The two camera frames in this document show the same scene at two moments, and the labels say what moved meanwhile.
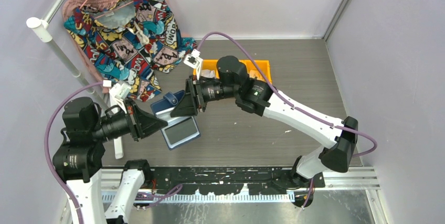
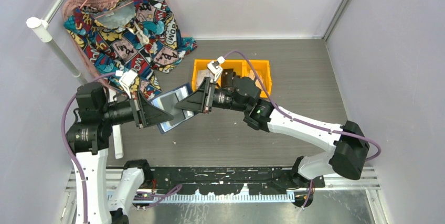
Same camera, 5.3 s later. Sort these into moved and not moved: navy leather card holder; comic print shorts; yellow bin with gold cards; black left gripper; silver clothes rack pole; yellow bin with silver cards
Moved: black left gripper; navy leather card holder
Not moved: yellow bin with gold cards; yellow bin with silver cards; silver clothes rack pole; comic print shorts
